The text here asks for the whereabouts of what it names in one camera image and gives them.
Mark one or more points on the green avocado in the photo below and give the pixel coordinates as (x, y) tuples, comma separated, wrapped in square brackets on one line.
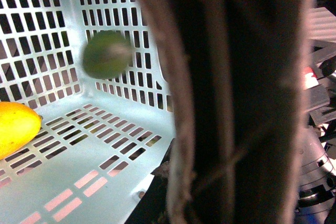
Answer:
[(106, 55)]

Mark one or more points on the light blue plastic basket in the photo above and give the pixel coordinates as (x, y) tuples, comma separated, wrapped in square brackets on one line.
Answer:
[(99, 140)]

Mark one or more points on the brown basket handle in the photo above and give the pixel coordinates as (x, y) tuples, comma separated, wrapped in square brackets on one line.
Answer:
[(235, 71)]

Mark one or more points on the felt-covered left gripper finger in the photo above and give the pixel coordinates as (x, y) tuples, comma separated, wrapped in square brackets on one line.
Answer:
[(162, 170)]

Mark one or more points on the yellow mango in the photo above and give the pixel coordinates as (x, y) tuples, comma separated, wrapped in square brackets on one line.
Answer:
[(19, 125)]

